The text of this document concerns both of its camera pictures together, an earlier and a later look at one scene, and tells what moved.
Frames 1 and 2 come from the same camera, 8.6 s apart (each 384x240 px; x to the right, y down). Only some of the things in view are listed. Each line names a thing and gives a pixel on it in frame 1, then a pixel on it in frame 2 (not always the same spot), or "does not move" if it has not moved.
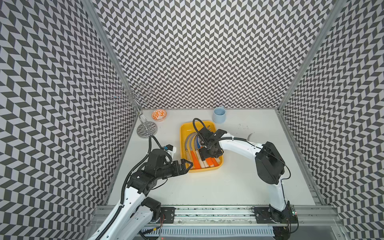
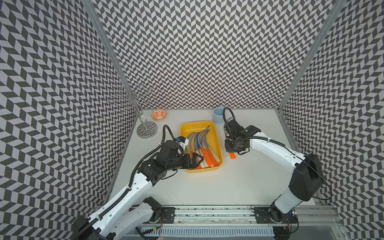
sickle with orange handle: [196, 164] does not move
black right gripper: [204, 154] to [229, 149]
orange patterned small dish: [159, 115] does not move
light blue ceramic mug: [219, 114] does not move
